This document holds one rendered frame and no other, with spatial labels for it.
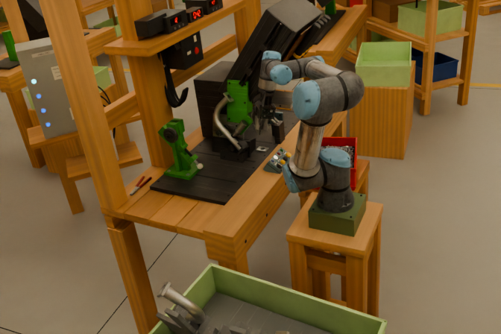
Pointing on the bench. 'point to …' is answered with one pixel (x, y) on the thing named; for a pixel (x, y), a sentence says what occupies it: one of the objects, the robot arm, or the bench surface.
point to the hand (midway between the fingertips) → (259, 131)
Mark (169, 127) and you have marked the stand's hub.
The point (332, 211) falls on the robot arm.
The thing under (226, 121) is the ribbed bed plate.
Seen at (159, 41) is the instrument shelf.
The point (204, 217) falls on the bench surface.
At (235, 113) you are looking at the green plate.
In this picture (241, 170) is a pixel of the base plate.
